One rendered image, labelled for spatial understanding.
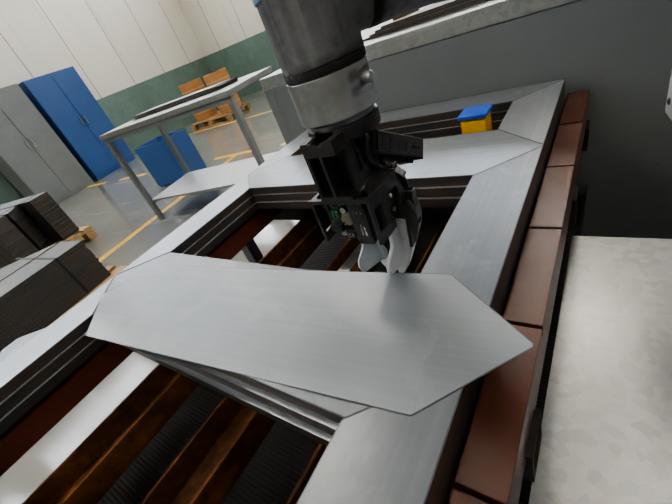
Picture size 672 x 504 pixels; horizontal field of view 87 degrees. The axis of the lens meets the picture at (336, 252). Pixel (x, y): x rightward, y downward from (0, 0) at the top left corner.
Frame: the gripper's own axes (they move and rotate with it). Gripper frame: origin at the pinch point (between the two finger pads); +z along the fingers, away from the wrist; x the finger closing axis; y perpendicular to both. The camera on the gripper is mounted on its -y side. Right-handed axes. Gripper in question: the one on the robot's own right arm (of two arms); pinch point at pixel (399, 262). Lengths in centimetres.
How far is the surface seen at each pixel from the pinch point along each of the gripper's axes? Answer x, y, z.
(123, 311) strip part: -45.1, 18.3, 0.7
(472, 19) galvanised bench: -7, -70, -16
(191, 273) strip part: -38.7, 7.3, 0.7
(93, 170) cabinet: -808, -263, 67
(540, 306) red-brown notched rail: 15.8, -0.5, 5.1
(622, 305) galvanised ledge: 23.9, -16.8, 19.7
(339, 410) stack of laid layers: 2.3, 20.0, 0.8
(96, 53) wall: -900, -456, -123
